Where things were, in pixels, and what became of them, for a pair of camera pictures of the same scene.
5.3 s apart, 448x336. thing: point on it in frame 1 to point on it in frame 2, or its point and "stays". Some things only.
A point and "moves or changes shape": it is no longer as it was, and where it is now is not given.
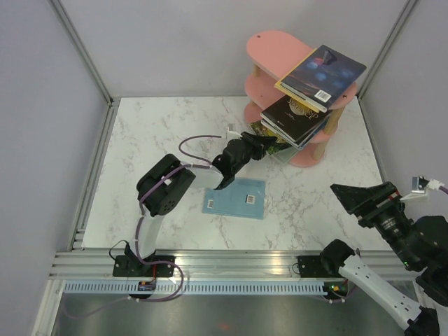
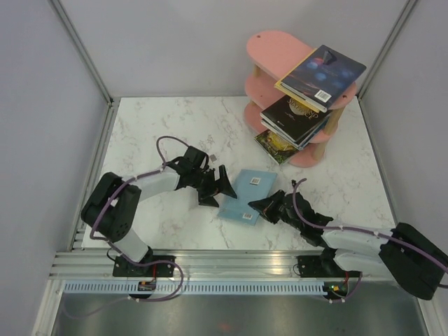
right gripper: x=362 y=199 to x=267 y=206
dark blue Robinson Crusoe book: x=323 y=77 stays
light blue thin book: x=243 y=198 moves or changes shape
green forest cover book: x=259 y=128 to x=276 y=148
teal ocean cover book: x=314 y=135 stays
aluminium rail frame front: x=190 y=265 stays
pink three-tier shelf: x=274 y=55 stays
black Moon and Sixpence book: x=292 y=118 stays
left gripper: x=259 y=143 to x=206 y=197
